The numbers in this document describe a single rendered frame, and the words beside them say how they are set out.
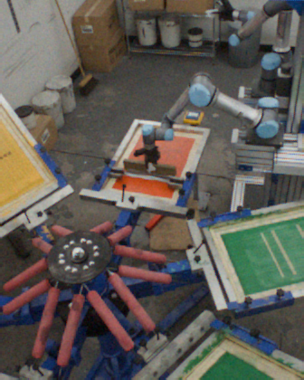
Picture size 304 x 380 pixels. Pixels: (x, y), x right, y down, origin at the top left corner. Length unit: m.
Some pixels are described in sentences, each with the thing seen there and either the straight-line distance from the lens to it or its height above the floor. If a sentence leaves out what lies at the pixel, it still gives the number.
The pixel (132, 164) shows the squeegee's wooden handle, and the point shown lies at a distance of 2.79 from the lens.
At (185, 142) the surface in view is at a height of 0.95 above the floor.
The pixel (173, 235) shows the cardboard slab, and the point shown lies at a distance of 3.65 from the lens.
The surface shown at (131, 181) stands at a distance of 2.79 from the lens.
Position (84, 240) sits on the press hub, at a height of 1.31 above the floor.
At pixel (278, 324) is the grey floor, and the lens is 3.28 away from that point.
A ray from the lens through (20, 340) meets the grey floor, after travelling 3.43.
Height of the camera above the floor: 2.89
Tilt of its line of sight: 43 degrees down
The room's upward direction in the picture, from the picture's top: 7 degrees counter-clockwise
